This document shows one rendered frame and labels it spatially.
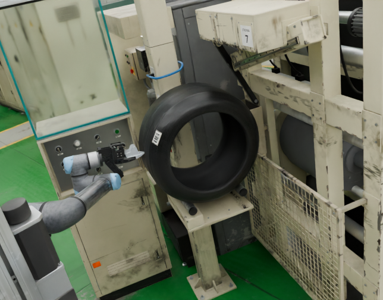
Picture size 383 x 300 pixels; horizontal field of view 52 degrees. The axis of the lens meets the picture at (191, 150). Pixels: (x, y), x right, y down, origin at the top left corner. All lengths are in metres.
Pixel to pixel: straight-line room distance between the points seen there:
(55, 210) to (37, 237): 0.45
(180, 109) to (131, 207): 1.01
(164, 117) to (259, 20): 0.58
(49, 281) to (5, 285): 0.17
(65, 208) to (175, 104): 0.67
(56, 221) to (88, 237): 1.21
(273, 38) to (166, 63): 0.69
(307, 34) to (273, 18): 0.14
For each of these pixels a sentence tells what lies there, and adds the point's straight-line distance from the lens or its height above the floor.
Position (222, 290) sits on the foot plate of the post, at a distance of 2.82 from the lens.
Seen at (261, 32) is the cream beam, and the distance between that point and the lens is 1.57.
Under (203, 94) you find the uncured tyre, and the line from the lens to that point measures 1.81.
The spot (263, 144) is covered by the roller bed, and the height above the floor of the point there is 0.97.
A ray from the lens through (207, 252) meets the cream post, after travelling 2.64.
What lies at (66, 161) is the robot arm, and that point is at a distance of 1.83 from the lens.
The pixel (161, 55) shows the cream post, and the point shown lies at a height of 1.60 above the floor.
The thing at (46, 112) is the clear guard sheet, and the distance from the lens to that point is 2.34.
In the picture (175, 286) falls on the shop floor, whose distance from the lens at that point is 2.94.
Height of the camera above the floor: 1.99
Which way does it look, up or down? 25 degrees down
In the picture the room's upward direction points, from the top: 12 degrees counter-clockwise
